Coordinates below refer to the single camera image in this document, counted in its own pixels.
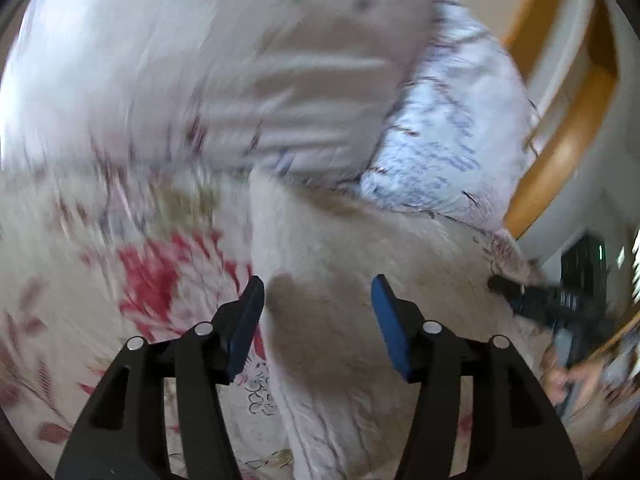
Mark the person's right hand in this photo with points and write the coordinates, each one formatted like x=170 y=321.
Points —
x=582 y=377

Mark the wooden headboard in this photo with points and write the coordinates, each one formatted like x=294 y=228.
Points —
x=565 y=150

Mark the floral quilted bedspread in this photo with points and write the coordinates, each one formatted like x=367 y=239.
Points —
x=100 y=270

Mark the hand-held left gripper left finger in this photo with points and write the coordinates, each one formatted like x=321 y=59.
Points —
x=244 y=332

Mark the blue floral pillow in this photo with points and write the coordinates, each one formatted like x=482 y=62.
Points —
x=450 y=125

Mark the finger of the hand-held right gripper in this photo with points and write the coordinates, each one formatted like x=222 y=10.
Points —
x=515 y=294

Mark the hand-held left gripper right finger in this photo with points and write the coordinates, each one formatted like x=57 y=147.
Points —
x=392 y=332

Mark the white lilac floral pillow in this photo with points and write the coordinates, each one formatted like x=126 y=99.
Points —
x=200 y=60

